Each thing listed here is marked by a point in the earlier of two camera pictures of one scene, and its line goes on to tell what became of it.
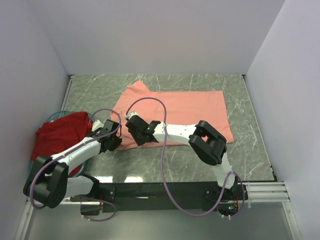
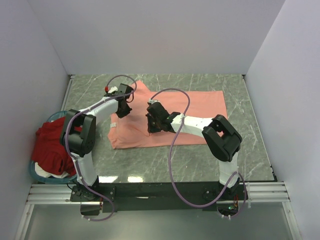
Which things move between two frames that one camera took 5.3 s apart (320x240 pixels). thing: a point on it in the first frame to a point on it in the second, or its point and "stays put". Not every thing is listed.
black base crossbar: [112, 197] stays put
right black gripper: [139, 142] to [150, 129]
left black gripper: [117, 141] to [121, 115]
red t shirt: [53, 137] stays put
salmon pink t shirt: [174, 108] stays put
